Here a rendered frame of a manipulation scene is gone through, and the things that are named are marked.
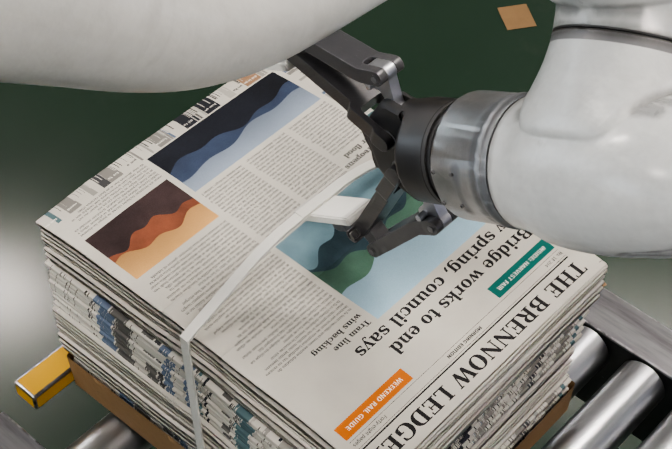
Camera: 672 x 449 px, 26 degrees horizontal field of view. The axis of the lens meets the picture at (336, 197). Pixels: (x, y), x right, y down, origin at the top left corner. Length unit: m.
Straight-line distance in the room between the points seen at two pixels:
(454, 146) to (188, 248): 0.32
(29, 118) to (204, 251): 1.68
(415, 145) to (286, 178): 0.27
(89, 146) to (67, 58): 2.15
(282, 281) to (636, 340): 0.43
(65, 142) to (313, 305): 1.68
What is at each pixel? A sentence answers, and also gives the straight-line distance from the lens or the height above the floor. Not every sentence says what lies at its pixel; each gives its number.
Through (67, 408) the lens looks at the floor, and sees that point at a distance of 2.39.
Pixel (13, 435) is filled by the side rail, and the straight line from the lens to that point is 1.39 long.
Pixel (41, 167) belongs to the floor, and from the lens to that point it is 2.75.
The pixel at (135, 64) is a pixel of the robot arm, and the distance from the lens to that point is 0.64.
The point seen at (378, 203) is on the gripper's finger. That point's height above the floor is 1.13.
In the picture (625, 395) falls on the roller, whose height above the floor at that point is 0.80.
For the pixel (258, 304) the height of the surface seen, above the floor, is 1.03.
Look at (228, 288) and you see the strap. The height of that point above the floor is 1.05.
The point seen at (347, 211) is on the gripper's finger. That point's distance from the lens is 1.14.
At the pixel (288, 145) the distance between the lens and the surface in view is 1.26.
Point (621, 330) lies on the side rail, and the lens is 1.45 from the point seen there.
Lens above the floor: 1.92
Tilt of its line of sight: 47 degrees down
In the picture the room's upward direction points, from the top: straight up
